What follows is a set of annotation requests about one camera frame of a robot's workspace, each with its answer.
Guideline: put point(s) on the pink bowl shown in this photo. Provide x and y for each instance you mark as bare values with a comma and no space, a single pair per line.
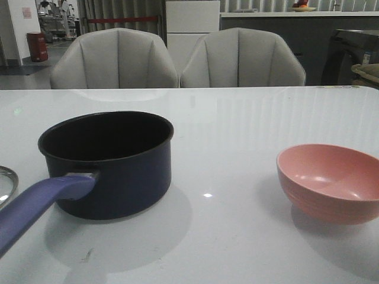
331,183

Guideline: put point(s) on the glass lid purple knob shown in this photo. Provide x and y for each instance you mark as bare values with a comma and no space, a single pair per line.
9,185

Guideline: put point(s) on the right grey armchair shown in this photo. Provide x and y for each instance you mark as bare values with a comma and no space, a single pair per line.
241,57

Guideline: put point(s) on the grey armchair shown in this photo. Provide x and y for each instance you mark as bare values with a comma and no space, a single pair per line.
241,57
117,58

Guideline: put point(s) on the left grey armchair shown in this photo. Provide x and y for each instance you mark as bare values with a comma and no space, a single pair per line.
117,58

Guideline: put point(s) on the white cabinet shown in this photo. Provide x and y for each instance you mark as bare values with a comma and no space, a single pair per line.
186,22

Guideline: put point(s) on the red barrier belt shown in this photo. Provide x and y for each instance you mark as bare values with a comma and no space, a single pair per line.
123,20

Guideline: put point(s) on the grey counter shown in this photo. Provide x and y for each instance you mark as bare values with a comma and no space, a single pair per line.
306,33

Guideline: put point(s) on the fruit plate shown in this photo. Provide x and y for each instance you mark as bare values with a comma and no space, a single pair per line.
302,6

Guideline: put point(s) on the red bin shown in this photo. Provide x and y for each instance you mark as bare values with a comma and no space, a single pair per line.
37,47

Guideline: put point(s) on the dark appliance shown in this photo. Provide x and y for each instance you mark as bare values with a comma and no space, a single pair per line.
347,48

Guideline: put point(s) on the beige cushion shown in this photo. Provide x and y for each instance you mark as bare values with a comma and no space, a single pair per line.
366,75

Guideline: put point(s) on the dark blue saucepan purple handle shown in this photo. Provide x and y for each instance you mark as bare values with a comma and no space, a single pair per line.
102,166

